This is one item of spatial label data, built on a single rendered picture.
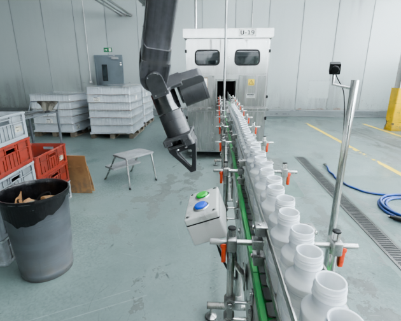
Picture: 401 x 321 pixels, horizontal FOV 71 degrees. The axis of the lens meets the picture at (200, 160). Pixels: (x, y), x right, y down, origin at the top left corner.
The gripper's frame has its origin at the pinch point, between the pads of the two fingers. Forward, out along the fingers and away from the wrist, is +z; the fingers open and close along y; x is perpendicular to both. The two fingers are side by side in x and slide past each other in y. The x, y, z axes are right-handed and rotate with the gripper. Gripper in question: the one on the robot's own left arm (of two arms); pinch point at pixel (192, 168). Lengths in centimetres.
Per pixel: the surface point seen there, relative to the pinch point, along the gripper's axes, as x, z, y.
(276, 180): -18.2, 8.8, -2.1
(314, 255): -17.9, 10.0, -28.9
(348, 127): -63, 25, 69
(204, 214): -0.8, 7.9, -10.0
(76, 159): 174, 14, 239
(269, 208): -14.4, 11.8, -8.5
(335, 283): -18.6, 10.1, -34.8
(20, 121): 154, -40, 159
